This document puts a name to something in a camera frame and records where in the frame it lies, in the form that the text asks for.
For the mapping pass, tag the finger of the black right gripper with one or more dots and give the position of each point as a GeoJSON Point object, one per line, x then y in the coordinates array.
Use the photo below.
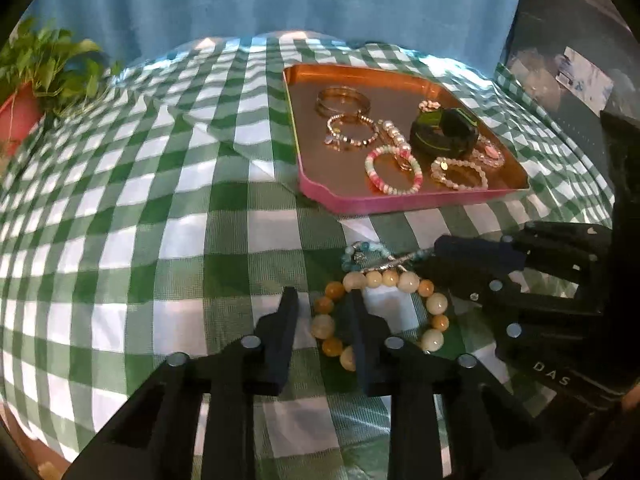
{"type": "Point", "coordinates": [473, 268]}
{"type": "Point", "coordinates": [576, 241]}

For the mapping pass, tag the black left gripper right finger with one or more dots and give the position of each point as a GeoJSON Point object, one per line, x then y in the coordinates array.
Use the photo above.
{"type": "Point", "coordinates": [490, 433]}

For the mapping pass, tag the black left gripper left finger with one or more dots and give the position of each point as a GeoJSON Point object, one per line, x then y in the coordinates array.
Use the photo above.
{"type": "Point", "coordinates": [153, 435]}

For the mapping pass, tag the green black bangle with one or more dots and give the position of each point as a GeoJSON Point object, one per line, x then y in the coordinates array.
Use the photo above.
{"type": "Point", "coordinates": [447, 132]}

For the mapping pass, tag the gold bangles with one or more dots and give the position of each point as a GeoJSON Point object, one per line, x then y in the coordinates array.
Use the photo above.
{"type": "Point", "coordinates": [334, 100]}

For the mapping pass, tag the pink orange metal tray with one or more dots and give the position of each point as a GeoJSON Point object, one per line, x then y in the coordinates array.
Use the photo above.
{"type": "Point", "coordinates": [364, 164]}

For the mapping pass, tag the dark transparent storage box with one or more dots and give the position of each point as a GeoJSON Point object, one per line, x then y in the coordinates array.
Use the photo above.
{"type": "Point", "coordinates": [575, 58]}

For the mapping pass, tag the green white checkered tablecloth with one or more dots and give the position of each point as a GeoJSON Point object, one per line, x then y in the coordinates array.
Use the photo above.
{"type": "Point", "coordinates": [166, 218]}

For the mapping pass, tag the blue curtain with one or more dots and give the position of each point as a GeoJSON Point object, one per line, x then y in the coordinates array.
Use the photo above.
{"type": "Point", "coordinates": [470, 31]}

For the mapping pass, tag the red plant pot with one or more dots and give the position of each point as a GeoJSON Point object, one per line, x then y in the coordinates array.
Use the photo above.
{"type": "Point", "coordinates": [19, 114]}

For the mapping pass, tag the green potted plant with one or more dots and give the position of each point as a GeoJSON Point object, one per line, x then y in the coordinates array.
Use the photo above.
{"type": "Point", "coordinates": [65, 75]}

